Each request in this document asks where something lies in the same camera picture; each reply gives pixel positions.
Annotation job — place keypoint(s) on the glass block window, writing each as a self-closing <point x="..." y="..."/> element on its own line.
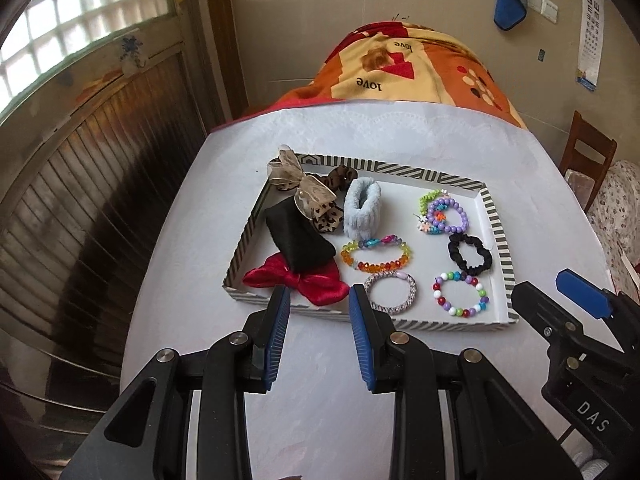
<point x="49" y="32"/>

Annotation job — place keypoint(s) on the brown wooden chair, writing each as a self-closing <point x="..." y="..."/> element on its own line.
<point x="588" y="153"/>

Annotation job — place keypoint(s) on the white lace tablecloth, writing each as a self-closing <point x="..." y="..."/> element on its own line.
<point x="320" y="421"/>

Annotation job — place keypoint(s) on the wooden slatted door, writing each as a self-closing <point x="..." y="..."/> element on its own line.
<point x="90" y="165"/>

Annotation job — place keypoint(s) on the black velvet bow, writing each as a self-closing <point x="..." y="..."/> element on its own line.
<point x="303" y="248"/>

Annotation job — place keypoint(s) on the orange patterned love blanket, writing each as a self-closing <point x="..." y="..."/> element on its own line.
<point x="400" y="62"/>

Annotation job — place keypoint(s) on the black scrunchie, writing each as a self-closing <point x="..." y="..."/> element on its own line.
<point x="455" y="240"/>

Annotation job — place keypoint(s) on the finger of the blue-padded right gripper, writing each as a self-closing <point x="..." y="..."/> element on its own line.
<point x="377" y="359"/>

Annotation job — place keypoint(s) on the leopard print bow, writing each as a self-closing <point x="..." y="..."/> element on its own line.
<point x="314" y="199"/>

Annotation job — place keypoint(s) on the red satin bow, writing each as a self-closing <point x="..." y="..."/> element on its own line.
<point x="322" y="286"/>

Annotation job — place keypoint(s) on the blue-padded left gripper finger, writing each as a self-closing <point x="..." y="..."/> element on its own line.
<point x="266" y="329"/>

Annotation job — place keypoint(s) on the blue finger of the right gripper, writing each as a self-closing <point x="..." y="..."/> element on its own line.
<point x="591" y="299"/>

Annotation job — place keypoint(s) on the white wall switch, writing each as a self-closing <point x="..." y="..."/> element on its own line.
<point x="546" y="8"/>

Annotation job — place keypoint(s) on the wall calendar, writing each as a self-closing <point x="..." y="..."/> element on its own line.
<point x="590" y="43"/>

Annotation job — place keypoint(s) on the leopard print scrunchie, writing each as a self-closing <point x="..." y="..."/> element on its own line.
<point x="338" y="179"/>

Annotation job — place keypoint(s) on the light blue fluffy scrunchie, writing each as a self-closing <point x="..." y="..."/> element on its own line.
<point x="362" y="209"/>

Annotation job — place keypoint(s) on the floral bedding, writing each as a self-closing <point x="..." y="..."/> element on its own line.
<point x="614" y="217"/>

